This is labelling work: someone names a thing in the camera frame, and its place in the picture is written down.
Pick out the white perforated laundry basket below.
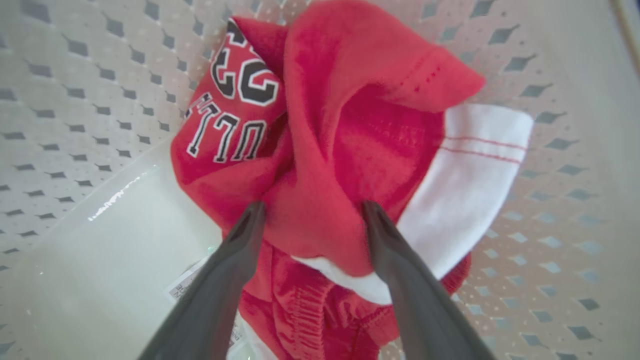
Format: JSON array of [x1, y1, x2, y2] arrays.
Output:
[[0, 0, 640, 360]]

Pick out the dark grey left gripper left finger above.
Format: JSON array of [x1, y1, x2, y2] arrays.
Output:
[[137, 201, 267, 360]]

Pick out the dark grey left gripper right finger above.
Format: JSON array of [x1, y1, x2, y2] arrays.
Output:
[[361, 200, 496, 360]]

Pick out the red and white numbered jersey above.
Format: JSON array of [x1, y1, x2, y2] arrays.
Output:
[[170, 0, 535, 307]]

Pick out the red shorts with elastic waistband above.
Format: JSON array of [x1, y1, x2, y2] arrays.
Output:
[[237, 240, 473, 360]]

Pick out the white printed label sticker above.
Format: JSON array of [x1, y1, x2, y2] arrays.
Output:
[[165, 256, 246, 351]]

